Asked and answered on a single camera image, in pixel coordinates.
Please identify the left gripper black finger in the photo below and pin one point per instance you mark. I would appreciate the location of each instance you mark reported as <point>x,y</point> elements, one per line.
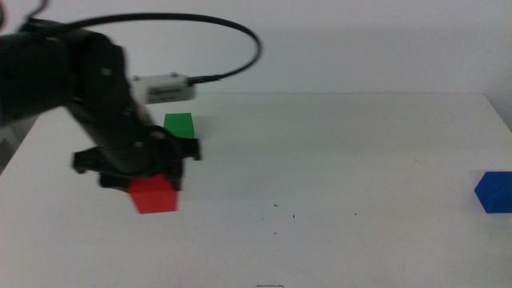
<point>176,176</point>
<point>114,183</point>

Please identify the red cube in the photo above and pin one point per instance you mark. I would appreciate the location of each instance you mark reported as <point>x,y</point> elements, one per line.
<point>155,197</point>

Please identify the green cube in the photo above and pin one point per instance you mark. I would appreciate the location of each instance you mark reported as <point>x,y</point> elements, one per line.
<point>179,125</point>

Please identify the blue cube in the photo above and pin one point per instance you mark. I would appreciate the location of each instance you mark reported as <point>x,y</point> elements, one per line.
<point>496,193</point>

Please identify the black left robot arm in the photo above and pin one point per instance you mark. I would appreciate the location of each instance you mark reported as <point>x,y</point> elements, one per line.
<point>32,72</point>

